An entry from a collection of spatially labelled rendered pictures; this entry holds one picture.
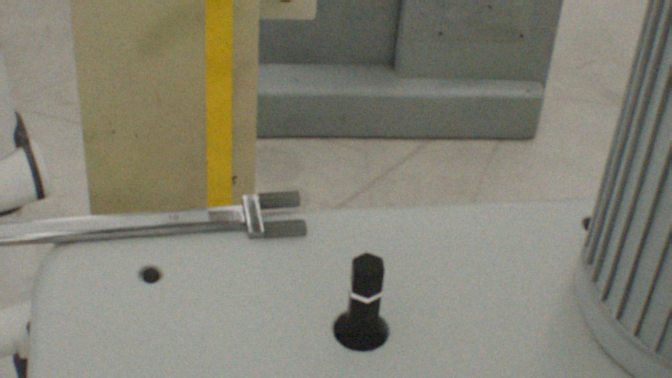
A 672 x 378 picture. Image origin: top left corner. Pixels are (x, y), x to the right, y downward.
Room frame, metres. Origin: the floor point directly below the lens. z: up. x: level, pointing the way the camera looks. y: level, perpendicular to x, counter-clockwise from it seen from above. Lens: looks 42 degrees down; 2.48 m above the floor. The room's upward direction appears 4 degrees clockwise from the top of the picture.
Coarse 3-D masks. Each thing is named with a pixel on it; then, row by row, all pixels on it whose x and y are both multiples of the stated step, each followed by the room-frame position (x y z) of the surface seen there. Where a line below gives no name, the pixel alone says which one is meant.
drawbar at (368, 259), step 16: (368, 256) 0.53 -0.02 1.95; (352, 272) 0.52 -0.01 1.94; (368, 272) 0.51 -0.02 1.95; (384, 272) 0.52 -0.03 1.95; (352, 288) 0.52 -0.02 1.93; (368, 288) 0.51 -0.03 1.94; (352, 304) 0.51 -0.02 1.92; (368, 304) 0.51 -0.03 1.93; (352, 320) 0.51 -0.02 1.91; (368, 320) 0.51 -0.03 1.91; (352, 336) 0.51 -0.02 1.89; (368, 336) 0.51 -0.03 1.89
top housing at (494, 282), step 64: (64, 256) 0.57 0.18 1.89; (128, 256) 0.57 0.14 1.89; (192, 256) 0.58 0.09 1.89; (256, 256) 0.58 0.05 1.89; (320, 256) 0.59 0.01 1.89; (384, 256) 0.59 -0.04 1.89; (448, 256) 0.60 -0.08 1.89; (512, 256) 0.60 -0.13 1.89; (576, 256) 0.60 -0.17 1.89; (64, 320) 0.51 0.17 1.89; (128, 320) 0.51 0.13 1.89; (192, 320) 0.52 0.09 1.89; (256, 320) 0.52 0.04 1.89; (320, 320) 0.53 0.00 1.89; (384, 320) 0.53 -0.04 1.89; (448, 320) 0.54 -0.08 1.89; (512, 320) 0.54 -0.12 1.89; (576, 320) 0.54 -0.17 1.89
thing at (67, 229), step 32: (288, 192) 0.64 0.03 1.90; (0, 224) 0.58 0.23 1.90; (32, 224) 0.59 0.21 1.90; (64, 224) 0.59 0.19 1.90; (96, 224) 0.59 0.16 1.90; (128, 224) 0.59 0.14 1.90; (160, 224) 0.60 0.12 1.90; (192, 224) 0.60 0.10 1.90; (224, 224) 0.60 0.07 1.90; (256, 224) 0.61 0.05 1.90; (288, 224) 0.61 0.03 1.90
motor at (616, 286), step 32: (640, 32) 0.58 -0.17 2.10; (640, 64) 0.56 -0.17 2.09; (640, 96) 0.56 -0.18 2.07; (640, 128) 0.55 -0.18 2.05; (608, 160) 0.58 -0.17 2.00; (640, 160) 0.53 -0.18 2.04; (608, 192) 0.56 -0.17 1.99; (640, 192) 0.53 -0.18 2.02; (608, 224) 0.55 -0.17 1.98; (640, 224) 0.52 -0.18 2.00; (608, 256) 0.54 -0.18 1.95; (640, 256) 0.52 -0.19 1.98; (576, 288) 0.57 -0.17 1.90; (608, 288) 0.53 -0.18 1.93; (640, 288) 0.51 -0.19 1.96; (608, 320) 0.52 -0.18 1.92; (640, 320) 0.50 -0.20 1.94; (608, 352) 0.51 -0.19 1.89; (640, 352) 0.49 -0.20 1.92
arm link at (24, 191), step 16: (0, 160) 1.11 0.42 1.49; (16, 160) 1.11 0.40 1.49; (0, 176) 1.09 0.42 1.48; (16, 176) 1.09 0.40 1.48; (0, 192) 1.07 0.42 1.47; (16, 192) 1.08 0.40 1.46; (32, 192) 1.09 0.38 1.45; (0, 208) 1.07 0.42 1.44; (16, 208) 1.11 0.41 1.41; (0, 256) 1.09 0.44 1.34; (16, 256) 1.09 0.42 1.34; (32, 256) 1.10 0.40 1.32; (0, 272) 1.08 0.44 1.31; (16, 272) 1.08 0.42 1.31; (32, 272) 1.09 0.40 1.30
